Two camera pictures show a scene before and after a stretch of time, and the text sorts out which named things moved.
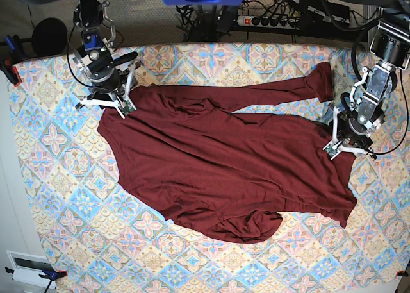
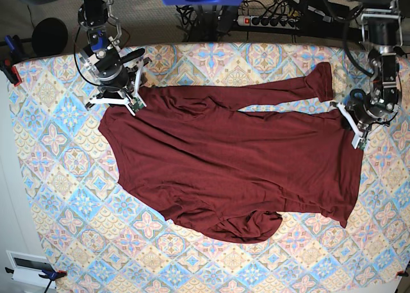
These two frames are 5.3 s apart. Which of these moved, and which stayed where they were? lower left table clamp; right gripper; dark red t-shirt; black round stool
Moved: right gripper
Stayed: lower left table clamp; dark red t-shirt; black round stool
